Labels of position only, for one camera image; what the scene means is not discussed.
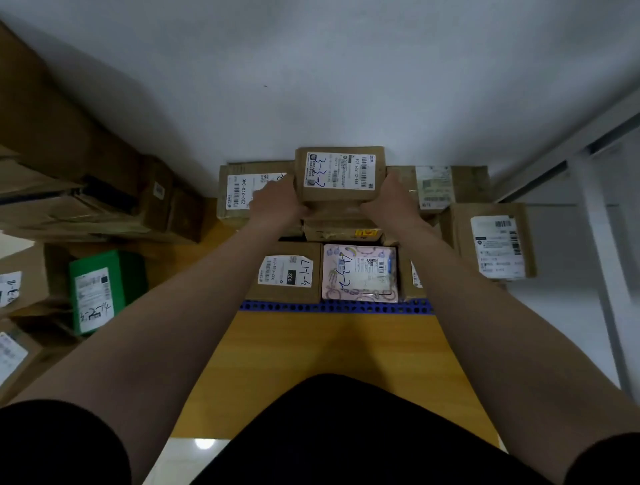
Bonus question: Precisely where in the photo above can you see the person's left hand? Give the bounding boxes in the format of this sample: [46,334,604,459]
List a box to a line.
[248,174,312,229]

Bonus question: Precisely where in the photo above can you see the person's right hand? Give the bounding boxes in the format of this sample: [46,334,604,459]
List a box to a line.
[359,172,427,232]

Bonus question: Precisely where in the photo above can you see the small cardboard box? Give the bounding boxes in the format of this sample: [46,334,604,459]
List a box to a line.
[294,146,387,204]

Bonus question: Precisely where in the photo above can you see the person's left forearm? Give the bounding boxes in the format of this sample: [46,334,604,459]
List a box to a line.
[9,216,323,485]

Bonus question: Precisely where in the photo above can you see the person's right forearm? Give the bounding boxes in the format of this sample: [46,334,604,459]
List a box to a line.
[392,218,640,485]

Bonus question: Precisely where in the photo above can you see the cardboard box with long label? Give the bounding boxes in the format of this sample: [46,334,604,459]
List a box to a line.
[217,160,304,230]

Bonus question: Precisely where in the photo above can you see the cardboard box with yellow tape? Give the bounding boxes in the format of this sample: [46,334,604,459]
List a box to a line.
[303,202,384,243]

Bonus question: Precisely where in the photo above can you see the cardboard box with faded label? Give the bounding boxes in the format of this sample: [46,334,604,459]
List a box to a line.
[386,165,494,215]

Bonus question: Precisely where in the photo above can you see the pink patterned parcel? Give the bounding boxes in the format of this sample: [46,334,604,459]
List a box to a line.
[321,243,400,304]

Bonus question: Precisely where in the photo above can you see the narrow cardboard box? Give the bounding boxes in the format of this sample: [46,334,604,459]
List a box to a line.
[398,244,432,301]

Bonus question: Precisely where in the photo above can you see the cardboard box, black-patch label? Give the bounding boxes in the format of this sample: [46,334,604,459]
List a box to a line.
[245,241,323,305]

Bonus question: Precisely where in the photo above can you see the dark brown carton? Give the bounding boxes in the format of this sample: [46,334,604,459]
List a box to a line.
[167,184,206,244]

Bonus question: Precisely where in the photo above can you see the blue plastic pallet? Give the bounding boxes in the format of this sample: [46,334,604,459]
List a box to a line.
[239,299,435,315]

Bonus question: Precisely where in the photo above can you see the large cardboard box, white label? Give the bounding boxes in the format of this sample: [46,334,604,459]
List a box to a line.
[451,202,538,281]

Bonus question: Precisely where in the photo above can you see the small brown carton, tiny label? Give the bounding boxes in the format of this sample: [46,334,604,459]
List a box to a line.
[139,154,174,232]

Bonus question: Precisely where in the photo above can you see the green box with white label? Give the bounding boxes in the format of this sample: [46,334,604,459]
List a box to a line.
[68,249,149,337]

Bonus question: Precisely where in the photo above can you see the flattened cardboard sheets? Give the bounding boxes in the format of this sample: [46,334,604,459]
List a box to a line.
[0,192,153,238]

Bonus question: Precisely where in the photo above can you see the very large brown carton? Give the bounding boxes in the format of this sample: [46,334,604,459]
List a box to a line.
[0,20,142,201]

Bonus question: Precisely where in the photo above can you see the person's black shirt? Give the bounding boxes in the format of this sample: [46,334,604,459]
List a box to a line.
[0,372,640,485]

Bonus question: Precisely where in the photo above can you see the cardboard box with scribbled label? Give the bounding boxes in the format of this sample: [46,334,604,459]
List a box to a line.
[0,244,72,316]

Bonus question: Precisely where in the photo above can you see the cardboard box with slanted label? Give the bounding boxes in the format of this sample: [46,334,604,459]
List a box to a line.
[0,319,48,406]

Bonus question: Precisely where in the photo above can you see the white metal frame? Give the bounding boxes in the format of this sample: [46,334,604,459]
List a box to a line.
[492,89,640,403]

